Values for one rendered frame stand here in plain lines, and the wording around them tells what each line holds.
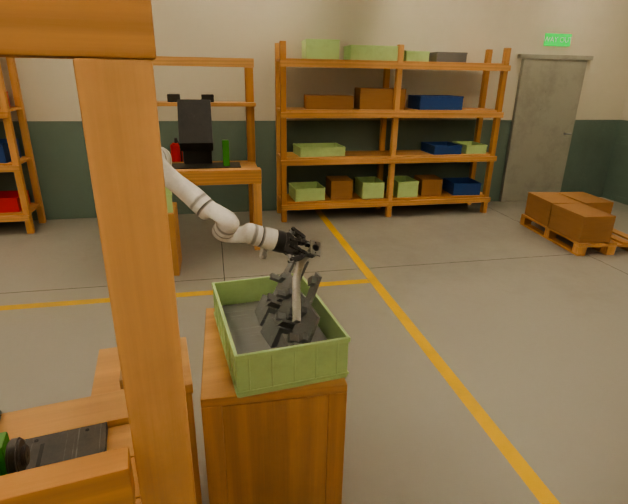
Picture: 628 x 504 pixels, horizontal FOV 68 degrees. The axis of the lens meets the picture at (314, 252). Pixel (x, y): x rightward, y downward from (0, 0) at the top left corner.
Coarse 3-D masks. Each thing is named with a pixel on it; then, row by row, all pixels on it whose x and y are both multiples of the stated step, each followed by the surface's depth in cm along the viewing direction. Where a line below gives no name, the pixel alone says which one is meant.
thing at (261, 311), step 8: (288, 264) 206; (288, 272) 202; (288, 280) 199; (280, 288) 204; (264, 296) 203; (264, 304) 198; (256, 312) 204; (264, 312) 195; (272, 312) 195; (264, 320) 195
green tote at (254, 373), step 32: (224, 288) 210; (256, 288) 215; (224, 320) 177; (320, 320) 195; (224, 352) 184; (256, 352) 157; (288, 352) 161; (320, 352) 165; (256, 384) 161; (288, 384) 165
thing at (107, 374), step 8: (184, 344) 181; (104, 352) 175; (112, 352) 175; (184, 352) 176; (104, 360) 170; (112, 360) 170; (184, 360) 171; (96, 368) 165; (104, 368) 165; (112, 368) 165; (184, 368) 166; (96, 376) 161; (104, 376) 161; (112, 376) 161; (184, 376) 162; (96, 384) 157; (104, 384) 157; (112, 384) 157; (192, 384) 158; (96, 392) 153; (104, 392) 153; (192, 392) 159
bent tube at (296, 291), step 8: (312, 240) 163; (312, 248) 161; (320, 248) 163; (296, 264) 170; (304, 264) 169; (296, 272) 169; (296, 280) 168; (296, 288) 167; (296, 296) 165; (296, 304) 163; (296, 312) 162; (296, 320) 163
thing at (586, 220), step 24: (528, 192) 611; (552, 192) 611; (576, 192) 613; (528, 216) 611; (552, 216) 557; (576, 216) 517; (600, 216) 508; (552, 240) 560; (576, 240) 519; (600, 240) 518; (624, 240) 526
